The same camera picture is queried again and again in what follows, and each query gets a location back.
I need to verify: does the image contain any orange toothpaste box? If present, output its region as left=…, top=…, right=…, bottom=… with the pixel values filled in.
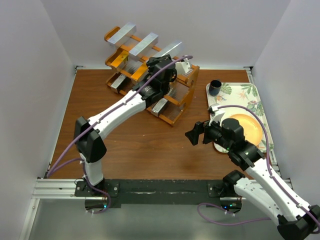
left=130, top=62, right=148, bottom=85
left=109, top=50, right=129, bottom=72

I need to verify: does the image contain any grey toothpaste box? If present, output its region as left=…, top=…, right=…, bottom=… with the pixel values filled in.
left=104, top=22, right=137, bottom=49

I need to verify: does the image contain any chrome silver toothpaste box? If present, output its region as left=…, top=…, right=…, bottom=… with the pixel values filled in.
left=151, top=98, right=168, bottom=117

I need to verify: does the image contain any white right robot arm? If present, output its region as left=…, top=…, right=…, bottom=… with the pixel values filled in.
left=185, top=118, right=320, bottom=240

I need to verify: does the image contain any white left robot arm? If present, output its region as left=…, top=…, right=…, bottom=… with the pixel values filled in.
left=74, top=55, right=178, bottom=187

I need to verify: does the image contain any orange wooden three-tier shelf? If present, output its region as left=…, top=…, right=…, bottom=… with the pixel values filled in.
left=104, top=26, right=200, bottom=126

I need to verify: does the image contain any yellow round plate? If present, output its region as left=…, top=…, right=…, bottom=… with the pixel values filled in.
left=229, top=113, right=263, bottom=146

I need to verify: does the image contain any floral patterned serving tray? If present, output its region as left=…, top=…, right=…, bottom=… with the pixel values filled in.
left=206, top=82, right=274, bottom=153

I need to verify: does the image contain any dark blue cup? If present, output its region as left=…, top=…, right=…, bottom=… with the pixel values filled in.
left=208, top=79, right=222, bottom=97

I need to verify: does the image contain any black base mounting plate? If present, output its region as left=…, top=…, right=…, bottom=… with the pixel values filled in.
left=74, top=178, right=253, bottom=210

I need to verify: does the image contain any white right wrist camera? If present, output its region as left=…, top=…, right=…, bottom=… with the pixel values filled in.
left=207, top=103, right=225, bottom=126

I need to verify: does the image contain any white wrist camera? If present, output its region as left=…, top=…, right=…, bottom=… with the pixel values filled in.
left=175, top=58, right=192, bottom=75
left=207, top=103, right=225, bottom=126

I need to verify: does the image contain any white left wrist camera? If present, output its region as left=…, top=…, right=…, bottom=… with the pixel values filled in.
left=175, top=58, right=192, bottom=75

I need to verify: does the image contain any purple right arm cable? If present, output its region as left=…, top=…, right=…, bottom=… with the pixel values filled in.
left=197, top=104, right=320, bottom=227

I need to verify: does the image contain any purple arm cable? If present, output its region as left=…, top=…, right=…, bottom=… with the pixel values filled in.
left=197, top=104, right=320, bottom=227
left=46, top=54, right=194, bottom=215

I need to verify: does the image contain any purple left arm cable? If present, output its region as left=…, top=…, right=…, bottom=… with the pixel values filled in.
left=46, top=54, right=194, bottom=215

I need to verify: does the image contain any aluminium frame rail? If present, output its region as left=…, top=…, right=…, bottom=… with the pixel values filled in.
left=32, top=178, right=76, bottom=200

